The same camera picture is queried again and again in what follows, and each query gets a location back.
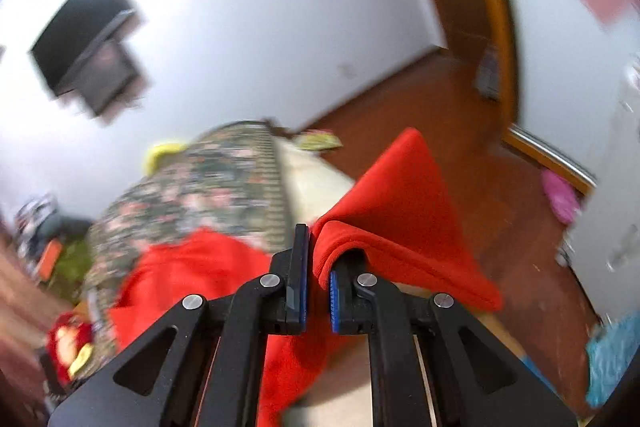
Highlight red jacket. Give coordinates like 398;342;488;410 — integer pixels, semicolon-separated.
110;128;503;426

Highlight grey clothes on floor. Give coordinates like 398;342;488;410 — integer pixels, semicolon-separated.
474;44;500;101

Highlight red parrot plush toy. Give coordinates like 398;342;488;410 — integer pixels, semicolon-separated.
46;312;93;386

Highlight blue cloth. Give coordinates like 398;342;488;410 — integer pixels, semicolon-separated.
586;312;640;409

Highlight floral bed cover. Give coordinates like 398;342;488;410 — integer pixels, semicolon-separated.
84;120;293;361

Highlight cluttered pile of items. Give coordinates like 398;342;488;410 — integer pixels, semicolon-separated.
14;194;93;305

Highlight white cabinet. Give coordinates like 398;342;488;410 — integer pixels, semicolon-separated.
559;56;639;322

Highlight pink slipper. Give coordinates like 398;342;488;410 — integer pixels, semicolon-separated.
540;169;580;225

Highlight yellow pillow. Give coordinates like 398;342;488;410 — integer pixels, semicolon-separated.
142;141;186;176

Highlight wall-mounted black television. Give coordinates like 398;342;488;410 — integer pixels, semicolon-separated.
29;0;141;117

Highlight wooden door frame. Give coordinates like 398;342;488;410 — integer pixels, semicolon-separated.
434;0;596;194

